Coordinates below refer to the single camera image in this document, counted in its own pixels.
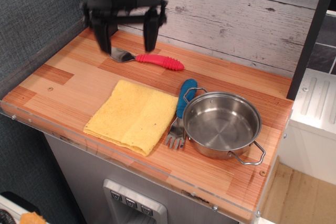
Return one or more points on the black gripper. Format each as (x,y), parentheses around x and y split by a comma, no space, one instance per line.
(151,12)

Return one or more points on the yellow cloth napkin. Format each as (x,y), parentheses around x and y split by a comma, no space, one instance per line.
(134,117)

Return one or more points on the clear acrylic edge guard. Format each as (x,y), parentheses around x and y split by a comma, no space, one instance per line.
(227,186)

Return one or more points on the small steel pot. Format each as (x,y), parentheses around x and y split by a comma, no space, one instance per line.
(222,125)

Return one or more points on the grey dispenser button panel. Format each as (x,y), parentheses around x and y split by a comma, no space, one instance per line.
(129,206)

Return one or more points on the orange object at corner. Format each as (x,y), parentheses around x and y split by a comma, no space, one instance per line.
(32,218)

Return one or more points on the white toy sink unit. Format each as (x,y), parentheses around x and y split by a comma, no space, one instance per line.
(308,143)

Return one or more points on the red handled spoon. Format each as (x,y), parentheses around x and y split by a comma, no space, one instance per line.
(122,56)

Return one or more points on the blue handled fork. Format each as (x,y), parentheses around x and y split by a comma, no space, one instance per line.
(174,137)

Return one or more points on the dark grey right post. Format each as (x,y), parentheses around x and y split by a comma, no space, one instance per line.
(311,38)

